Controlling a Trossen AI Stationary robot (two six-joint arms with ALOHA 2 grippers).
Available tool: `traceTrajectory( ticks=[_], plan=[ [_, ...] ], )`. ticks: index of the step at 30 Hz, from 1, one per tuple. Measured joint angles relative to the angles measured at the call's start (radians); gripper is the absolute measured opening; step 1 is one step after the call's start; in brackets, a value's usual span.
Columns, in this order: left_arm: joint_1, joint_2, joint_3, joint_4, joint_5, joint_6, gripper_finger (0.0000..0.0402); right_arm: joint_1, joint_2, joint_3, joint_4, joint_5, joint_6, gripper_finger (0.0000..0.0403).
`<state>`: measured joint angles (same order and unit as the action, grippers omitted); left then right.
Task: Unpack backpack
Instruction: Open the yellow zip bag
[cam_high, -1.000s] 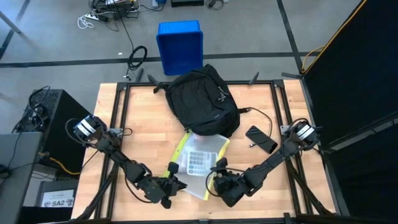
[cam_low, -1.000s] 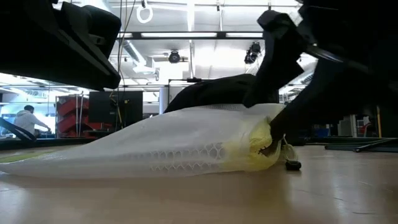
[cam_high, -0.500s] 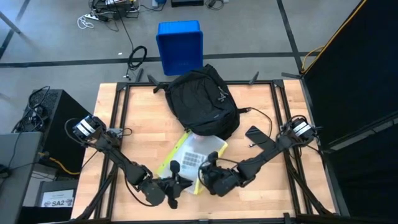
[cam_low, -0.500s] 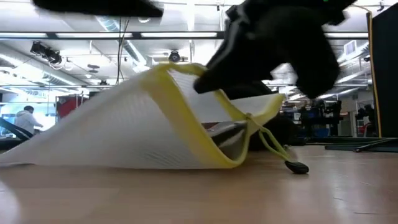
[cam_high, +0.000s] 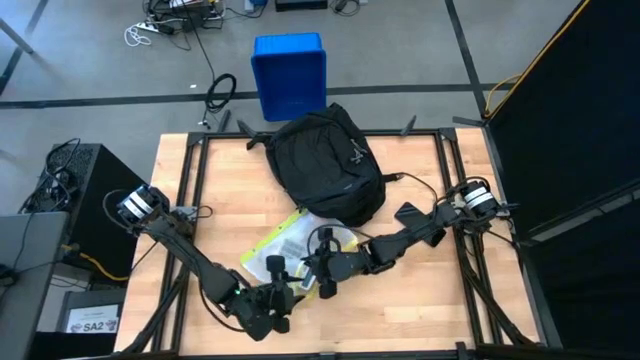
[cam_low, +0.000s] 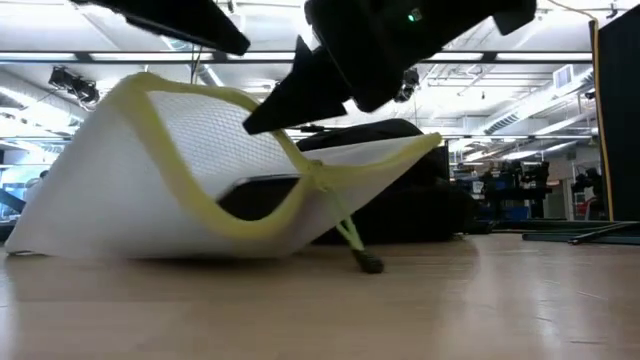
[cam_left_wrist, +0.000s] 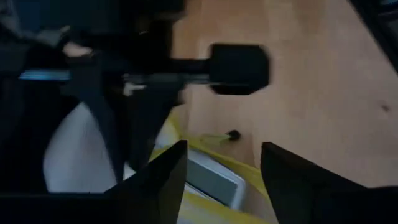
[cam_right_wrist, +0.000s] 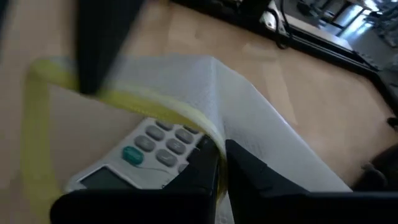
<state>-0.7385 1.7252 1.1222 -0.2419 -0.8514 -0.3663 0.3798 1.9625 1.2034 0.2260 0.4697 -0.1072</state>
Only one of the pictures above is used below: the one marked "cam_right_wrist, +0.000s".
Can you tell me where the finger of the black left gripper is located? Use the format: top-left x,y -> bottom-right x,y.
0,0 -> 10,60
76,0 -> 147,96

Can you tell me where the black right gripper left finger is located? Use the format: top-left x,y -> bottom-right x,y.
163,136 -> 221,200

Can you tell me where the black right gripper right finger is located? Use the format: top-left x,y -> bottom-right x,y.
224,139 -> 308,224

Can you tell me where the black object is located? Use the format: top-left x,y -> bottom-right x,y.
63,117 -> 206,191

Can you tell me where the white mesh pouch yellow trim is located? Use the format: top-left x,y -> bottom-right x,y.
20,54 -> 353,224

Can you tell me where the thin black cable loop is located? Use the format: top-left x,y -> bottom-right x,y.
266,5 -> 293,50

